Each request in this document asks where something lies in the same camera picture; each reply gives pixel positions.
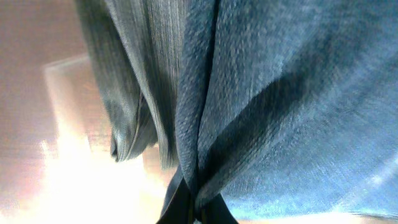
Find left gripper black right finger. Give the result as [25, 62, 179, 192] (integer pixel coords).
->
[195, 194, 238, 224]

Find clear plastic storage box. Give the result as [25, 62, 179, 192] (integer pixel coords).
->
[41, 55, 173, 223]

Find dark blue jeans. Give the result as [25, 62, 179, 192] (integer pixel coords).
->
[76, 0, 397, 221]

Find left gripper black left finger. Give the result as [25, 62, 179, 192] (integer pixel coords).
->
[156, 179, 195, 224]

